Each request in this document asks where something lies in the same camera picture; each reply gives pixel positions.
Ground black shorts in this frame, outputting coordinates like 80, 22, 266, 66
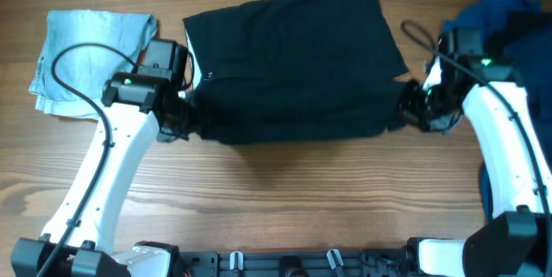
184, 0, 407, 145

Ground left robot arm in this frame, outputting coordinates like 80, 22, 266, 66
10, 40, 199, 276

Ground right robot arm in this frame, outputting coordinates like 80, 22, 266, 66
398, 28, 551, 276

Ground folded light blue denim shorts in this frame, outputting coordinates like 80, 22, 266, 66
29, 9, 158, 120

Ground blue garment in pile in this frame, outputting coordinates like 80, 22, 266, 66
439, 0, 552, 222

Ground dark garment in pile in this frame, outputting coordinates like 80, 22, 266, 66
485, 10, 551, 163

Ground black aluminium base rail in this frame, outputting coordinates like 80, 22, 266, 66
180, 249, 425, 277

